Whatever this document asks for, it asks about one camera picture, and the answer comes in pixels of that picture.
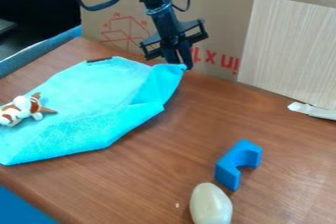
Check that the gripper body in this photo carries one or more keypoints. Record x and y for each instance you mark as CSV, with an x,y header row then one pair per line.
x,y
172,36

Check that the cardboard box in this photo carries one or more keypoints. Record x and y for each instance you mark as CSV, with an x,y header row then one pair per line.
x,y
210,18

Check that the light blue cloth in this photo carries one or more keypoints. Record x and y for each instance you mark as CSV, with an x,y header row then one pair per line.
x,y
87,106

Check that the light wooden board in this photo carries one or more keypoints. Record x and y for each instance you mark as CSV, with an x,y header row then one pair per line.
x,y
291,49

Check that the blue arch block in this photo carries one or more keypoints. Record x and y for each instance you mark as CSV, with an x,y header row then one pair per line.
x,y
237,164

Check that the brown and white plush dog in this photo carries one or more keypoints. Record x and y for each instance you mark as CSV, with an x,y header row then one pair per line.
x,y
21,110

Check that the white paper scrap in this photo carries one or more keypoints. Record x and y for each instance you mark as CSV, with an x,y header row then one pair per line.
x,y
311,110

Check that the cream oval toy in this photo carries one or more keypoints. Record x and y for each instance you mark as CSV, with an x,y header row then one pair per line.
x,y
210,204

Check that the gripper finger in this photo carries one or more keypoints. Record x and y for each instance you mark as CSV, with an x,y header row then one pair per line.
x,y
172,56
186,56

